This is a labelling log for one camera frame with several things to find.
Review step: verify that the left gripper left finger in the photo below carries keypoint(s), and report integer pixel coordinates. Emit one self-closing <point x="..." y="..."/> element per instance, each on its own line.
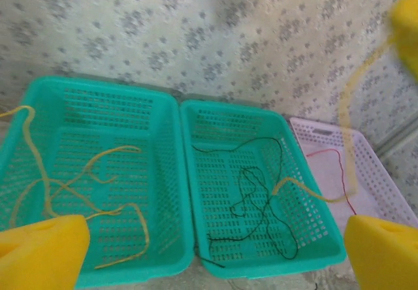
<point x="39" y="254"/>

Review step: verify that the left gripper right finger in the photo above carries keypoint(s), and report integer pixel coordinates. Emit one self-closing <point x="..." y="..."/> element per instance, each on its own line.
<point x="385" y="257"/>

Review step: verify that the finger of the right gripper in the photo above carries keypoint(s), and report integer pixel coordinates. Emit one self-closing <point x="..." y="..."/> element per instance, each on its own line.
<point x="408" y="32"/>

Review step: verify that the lilac plastic basket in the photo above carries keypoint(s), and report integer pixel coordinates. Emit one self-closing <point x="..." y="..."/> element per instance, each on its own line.
<point x="326" y="185"/>

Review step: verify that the teal plastic basket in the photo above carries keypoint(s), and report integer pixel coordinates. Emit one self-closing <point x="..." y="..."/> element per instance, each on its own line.
<point x="163" y="139"/>
<point x="187" y="159"/>

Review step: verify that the aluminium frame post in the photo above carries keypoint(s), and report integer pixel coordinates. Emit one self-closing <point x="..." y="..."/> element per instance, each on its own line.
<point x="398" y="139"/>

